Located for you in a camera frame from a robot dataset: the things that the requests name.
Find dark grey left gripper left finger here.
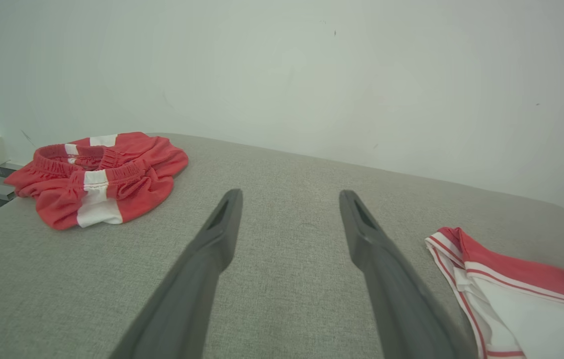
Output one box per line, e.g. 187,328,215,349
110,188,244,359

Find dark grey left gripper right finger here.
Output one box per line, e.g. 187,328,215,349
339,189,477,359

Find red shorts with white stripes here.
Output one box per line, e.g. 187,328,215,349
3,132,189,231

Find red basketball jersey number 23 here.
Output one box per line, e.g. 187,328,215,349
425,227,564,359

